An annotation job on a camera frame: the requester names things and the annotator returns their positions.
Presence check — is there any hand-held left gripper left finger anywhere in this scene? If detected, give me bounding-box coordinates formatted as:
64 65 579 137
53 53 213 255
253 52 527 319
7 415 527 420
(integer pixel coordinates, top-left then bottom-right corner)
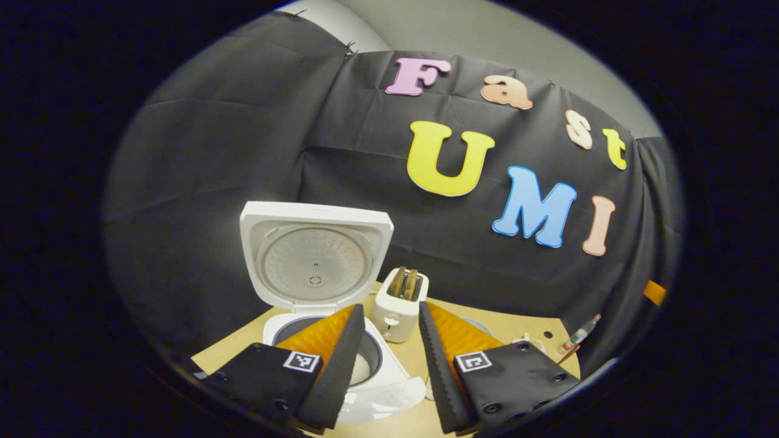
201 304 366 434

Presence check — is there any white rice cooker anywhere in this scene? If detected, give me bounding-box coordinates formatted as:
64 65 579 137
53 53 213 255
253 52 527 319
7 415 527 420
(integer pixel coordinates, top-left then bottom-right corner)
239 201 427 425

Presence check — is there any clear plastic water bottle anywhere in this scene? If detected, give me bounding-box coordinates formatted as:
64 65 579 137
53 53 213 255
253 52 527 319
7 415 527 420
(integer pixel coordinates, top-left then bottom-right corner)
560 313 602 355

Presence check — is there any black backdrop cloth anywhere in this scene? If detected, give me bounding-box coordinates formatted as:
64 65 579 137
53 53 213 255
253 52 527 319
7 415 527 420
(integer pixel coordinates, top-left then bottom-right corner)
103 11 685 378

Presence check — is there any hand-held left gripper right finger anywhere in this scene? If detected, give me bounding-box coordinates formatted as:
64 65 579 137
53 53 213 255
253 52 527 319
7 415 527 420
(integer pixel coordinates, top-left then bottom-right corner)
419 301 582 436

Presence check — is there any white toaster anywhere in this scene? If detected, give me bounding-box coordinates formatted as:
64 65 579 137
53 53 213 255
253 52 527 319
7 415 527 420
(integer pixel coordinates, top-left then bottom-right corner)
371 268 430 343

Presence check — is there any white compartment dish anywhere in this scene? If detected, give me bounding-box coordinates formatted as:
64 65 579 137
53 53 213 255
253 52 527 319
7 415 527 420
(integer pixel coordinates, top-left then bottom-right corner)
510 332 548 353

